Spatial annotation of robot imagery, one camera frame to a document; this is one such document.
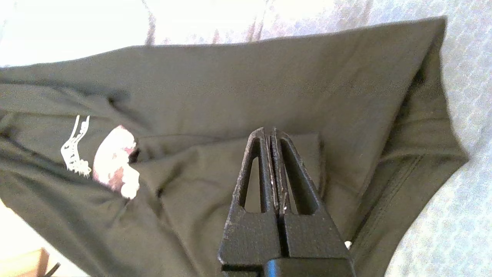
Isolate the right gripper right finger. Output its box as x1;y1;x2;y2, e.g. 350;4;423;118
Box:
270;128;352;263

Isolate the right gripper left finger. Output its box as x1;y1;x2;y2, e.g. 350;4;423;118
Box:
218;127;284;272

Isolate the black moon print T-shirt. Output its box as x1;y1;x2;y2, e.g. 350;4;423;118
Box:
0;16;470;277

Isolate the blue bed sheet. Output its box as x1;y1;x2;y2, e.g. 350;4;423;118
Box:
0;0;492;277

